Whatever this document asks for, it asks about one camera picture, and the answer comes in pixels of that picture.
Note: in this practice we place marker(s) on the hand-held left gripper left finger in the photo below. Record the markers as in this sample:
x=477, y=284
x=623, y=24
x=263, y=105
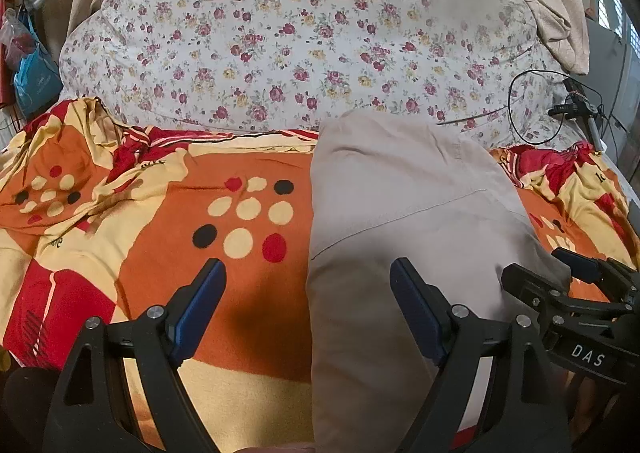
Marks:
x=200, y=313

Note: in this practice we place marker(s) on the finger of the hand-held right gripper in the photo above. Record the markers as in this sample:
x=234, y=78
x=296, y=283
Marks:
x=577, y=264
x=532, y=285

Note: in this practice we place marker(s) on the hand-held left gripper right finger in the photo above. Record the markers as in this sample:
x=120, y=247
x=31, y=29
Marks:
x=415, y=313

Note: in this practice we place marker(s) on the beige jacket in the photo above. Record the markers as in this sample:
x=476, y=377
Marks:
x=400, y=208

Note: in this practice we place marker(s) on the orange yellow red printed blanket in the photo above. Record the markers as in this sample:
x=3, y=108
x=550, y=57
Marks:
x=150, y=258

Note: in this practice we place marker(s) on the black electronic device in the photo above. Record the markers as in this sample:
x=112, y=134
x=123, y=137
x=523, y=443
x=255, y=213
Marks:
x=570, y=108

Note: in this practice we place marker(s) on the floral quilt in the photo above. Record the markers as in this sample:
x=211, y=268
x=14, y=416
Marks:
x=300, y=48

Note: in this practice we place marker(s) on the blue bag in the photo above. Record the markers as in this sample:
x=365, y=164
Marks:
x=35, y=78

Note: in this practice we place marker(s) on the dark red cloth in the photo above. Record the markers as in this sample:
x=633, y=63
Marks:
x=4, y=73

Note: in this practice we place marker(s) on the plastic bag with red contents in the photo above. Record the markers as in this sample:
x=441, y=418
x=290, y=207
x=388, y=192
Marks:
x=17, y=38

